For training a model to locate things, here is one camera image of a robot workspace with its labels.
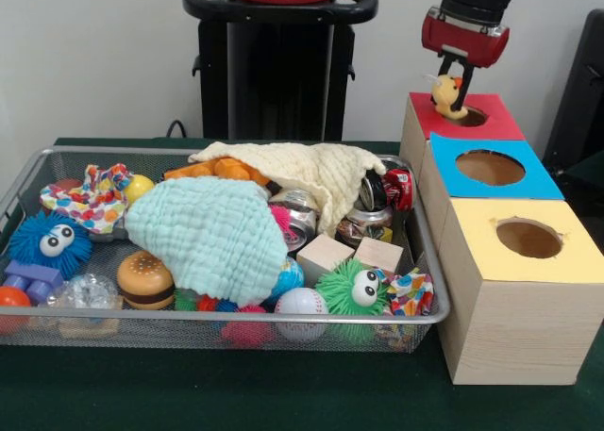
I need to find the white toy baseball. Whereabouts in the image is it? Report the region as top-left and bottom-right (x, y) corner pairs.
(274, 287), (329, 341)

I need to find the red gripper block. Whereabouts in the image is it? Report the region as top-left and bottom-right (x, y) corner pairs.
(421, 7), (512, 112)

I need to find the green fuzzy googly-eyed toy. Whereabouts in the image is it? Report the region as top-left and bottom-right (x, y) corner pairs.
(314, 259), (392, 317)

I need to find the shallow metal mesh bin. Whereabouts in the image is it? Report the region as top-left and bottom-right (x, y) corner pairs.
(0, 146), (451, 353)

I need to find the wooden box with three holes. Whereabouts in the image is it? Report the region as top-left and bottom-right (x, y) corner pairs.
(399, 91), (604, 386)

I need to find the light blue muslin cloth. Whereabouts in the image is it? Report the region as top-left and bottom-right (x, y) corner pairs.
(125, 175), (288, 306)

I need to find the yellow rubber duck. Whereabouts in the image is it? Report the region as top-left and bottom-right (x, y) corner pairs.
(423, 74), (469, 120)

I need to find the plain wooden cube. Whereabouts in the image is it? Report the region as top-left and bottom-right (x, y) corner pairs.
(354, 236), (405, 274)
(295, 234), (356, 286)

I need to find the toy hamburger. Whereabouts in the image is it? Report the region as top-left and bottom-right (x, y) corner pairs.
(116, 250), (176, 311)

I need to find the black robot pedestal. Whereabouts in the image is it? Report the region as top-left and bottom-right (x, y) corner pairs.
(182, 0), (378, 142)

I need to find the black upright panel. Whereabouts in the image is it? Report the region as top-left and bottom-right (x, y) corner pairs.
(542, 8), (604, 168)

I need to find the cream muslin cloth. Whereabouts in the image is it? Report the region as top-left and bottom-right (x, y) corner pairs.
(187, 141), (387, 237)

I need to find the small yellow ball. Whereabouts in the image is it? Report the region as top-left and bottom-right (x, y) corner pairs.
(125, 174), (156, 204)

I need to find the blue fuzzy googly-eyed toy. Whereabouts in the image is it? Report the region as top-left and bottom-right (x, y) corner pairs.
(7, 210), (93, 280)

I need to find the purple plastic toy brick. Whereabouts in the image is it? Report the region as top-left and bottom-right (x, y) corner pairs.
(3, 259), (65, 305)

